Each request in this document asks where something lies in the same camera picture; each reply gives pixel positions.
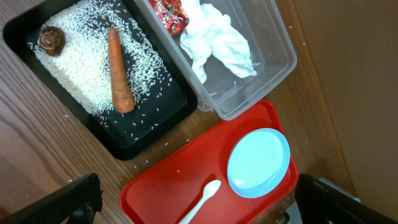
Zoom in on red snack wrapper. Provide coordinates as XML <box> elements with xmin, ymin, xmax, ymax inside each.
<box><xmin>149</xmin><ymin>0</ymin><xmax>189</xmax><ymax>37</ymax></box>

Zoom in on clear plastic bin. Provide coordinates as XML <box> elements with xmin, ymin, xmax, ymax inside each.
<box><xmin>135</xmin><ymin>0</ymin><xmax>297</xmax><ymax>120</ymax></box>

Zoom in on grey dishwasher rack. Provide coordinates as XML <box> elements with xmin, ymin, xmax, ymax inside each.
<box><xmin>278</xmin><ymin>174</ymin><xmax>361</xmax><ymax>223</ymax></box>

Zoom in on black plastic tray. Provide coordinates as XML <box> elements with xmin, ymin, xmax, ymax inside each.
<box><xmin>3</xmin><ymin>0</ymin><xmax>197</xmax><ymax>160</ymax></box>

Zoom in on red serving tray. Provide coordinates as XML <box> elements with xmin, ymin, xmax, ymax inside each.
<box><xmin>119</xmin><ymin>100</ymin><xmax>298</xmax><ymax>223</ymax></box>

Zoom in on brown chocolate pastry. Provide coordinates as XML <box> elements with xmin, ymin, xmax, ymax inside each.
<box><xmin>37</xmin><ymin>26</ymin><xmax>66</xmax><ymax>57</ymax></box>

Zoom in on white plastic spoon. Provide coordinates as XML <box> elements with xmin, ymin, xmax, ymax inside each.
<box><xmin>178</xmin><ymin>180</ymin><xmax>221</xmax><ymax>224</ymax></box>

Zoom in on white napkin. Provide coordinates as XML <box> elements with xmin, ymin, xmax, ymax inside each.
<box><xmin>180</xmin><ymin>0</ymin><xmax>257</xmax><ymax>83</ymax></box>

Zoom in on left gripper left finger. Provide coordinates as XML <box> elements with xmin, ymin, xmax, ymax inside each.
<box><xmin>1</xmin><ymin>173</ymin><xmax>103</xmax><ymax>224</ymax></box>

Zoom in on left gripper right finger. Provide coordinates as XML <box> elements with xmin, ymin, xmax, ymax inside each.
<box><xmin>294</xmin><ymin>173</ymin><xmax>398</xmax><ymax>224</ymax></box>

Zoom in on orange carrot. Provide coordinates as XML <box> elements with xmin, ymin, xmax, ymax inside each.
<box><xmin>108</xmin><ymin>27</ymin><xmax>135</xmax><ymax>113</ymax></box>

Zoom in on light blue plate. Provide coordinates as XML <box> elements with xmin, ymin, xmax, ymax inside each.
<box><xmin>227</xmin><ymin>128</ymin><xmax>291</xmax><ymax>198</ymax></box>

